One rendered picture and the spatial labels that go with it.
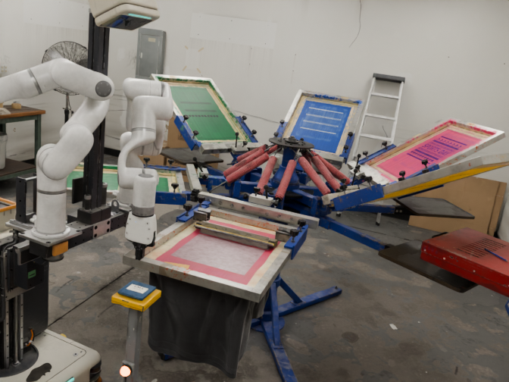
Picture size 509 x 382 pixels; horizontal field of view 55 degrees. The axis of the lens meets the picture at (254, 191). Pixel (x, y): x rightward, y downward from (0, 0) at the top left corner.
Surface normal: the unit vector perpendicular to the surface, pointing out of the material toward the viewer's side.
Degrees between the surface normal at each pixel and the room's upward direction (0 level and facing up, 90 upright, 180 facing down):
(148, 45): 90
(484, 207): 78
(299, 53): 90
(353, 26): 90
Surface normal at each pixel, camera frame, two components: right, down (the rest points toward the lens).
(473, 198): -0.28, 0.03
